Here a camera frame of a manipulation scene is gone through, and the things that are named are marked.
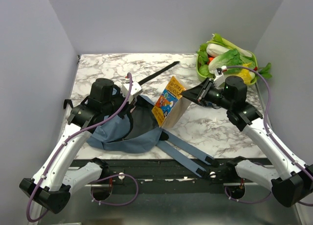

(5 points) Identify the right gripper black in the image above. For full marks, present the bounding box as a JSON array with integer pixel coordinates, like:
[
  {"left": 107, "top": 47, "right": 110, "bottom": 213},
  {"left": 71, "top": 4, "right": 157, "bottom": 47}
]
[{"left": 180, "top": 77, "right": 233, "bottom": 110}]

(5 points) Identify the white napa cabbage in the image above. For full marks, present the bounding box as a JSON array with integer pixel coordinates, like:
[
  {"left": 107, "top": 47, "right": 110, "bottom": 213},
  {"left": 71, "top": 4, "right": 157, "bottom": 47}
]
[{"left": 206, "top": 44, "right": 229, "bottom": 57}]

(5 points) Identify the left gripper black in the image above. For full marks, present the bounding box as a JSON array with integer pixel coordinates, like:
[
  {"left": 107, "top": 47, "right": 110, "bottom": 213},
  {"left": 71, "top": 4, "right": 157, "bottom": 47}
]
[{"left": 102, "top": 87, "right": 135, "bottom": 119}]

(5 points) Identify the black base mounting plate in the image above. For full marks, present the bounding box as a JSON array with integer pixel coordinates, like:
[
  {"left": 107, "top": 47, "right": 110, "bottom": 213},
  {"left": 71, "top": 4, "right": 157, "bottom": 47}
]
[{"left": 69, "top": 156, "right": 287, "bottom": 195}]

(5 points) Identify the aluminium rail frame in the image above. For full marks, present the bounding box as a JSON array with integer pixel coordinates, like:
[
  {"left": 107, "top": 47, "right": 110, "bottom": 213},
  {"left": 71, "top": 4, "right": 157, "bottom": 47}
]
[{"left": 28, "top": 180, "right": 304, "bottom": 225}]

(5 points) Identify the yellow leafy vegetable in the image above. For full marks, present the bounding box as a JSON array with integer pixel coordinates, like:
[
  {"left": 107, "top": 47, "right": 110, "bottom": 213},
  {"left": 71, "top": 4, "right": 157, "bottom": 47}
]
[{"left": 235, "top": 62, "right": 256, "bottom": 85}]

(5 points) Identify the green vegetable tray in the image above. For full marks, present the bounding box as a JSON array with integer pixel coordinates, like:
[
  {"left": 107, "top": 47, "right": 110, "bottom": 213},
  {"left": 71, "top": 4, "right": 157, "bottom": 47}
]
[{"left": 196, "top": 51, "right": 258, "bottom": 81}]

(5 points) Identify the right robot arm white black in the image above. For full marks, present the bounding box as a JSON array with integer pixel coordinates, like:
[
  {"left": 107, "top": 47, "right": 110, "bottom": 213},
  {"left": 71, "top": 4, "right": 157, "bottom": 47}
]
[{"left": 181, "top": 76, "right": 313, "bottom": 207}]

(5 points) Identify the bok choy stalk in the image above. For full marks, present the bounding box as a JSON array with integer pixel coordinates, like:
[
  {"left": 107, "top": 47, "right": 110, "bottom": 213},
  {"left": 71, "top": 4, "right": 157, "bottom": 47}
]
[{"left": 208, "top": 33, "right": 252, "bottom": 58}]

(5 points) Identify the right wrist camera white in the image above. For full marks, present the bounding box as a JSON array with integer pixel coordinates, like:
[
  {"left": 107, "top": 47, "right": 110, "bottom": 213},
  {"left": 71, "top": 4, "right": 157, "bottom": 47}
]
[{"left": 213, "top": 68, "right": 225, "bottom": 87}]

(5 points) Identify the blue student backpack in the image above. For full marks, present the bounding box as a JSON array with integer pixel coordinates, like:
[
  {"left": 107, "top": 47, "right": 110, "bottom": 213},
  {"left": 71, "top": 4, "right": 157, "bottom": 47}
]
[{"left": 87, "top": 61, "right": 219, "bottom": 178}]

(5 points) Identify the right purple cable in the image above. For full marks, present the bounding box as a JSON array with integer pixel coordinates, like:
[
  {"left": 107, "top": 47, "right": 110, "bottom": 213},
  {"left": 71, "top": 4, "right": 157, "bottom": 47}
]
[{"left": 221, "top": 66, "right": 313, "bottom": 206}]

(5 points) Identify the orange comic book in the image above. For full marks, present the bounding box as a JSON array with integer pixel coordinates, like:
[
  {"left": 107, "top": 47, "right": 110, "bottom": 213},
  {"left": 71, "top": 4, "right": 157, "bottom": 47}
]
[{"left": 152, "top": 76, "right": 191, "bottom": 129}]

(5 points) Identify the green leafy lettuce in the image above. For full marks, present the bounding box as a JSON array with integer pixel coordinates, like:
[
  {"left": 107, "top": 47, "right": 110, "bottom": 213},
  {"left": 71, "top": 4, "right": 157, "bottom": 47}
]
[{"left": 208, "top": 49, "right": 256, "bottom": 73}]

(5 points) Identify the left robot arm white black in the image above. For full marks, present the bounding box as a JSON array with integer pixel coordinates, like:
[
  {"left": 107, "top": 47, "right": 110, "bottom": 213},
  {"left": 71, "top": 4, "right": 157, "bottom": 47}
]
[{"left": 19, "top": 74, "right": 142, "bottom": 214}]

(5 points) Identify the dark green spinach leaf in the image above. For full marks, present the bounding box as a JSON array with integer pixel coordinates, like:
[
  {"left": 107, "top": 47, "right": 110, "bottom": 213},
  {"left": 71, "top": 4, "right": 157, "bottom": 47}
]
[{"left": 256, "top": 63, "right": 272, "bottom": 79}]

